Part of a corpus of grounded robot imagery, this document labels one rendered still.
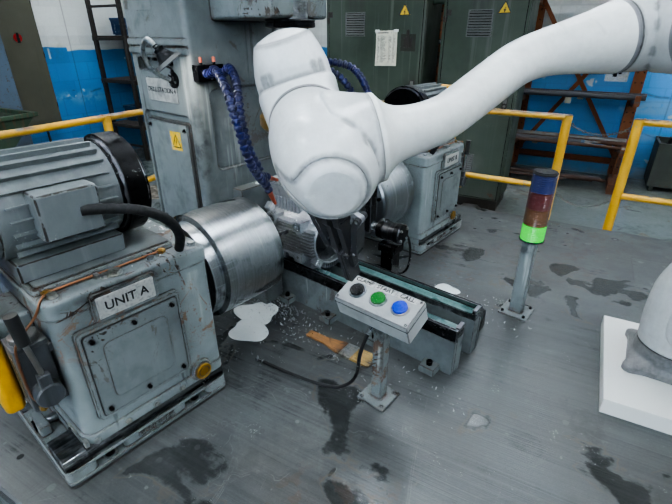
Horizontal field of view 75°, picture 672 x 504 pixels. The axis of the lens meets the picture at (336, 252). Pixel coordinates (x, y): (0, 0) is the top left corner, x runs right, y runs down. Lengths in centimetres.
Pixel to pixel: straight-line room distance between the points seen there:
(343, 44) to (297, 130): 428
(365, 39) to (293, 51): 405
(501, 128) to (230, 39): 327
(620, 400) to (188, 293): 92
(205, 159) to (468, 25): 332
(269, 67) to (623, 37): 48
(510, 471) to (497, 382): 24
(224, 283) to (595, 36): 78
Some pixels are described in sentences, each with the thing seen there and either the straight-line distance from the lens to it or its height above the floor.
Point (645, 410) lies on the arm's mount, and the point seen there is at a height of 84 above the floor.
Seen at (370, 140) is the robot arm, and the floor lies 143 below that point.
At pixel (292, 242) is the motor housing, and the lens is 123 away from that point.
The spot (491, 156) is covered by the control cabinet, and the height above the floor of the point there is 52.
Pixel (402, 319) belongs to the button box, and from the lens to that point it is 82.
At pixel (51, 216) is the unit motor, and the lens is 78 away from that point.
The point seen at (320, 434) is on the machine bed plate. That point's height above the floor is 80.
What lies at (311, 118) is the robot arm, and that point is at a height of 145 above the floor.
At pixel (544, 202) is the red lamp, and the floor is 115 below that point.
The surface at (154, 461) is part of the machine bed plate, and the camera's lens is 99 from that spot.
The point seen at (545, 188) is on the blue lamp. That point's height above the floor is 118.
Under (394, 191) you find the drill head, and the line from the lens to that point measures 141.
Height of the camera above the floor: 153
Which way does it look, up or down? 26 degrees down
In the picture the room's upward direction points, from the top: straight up
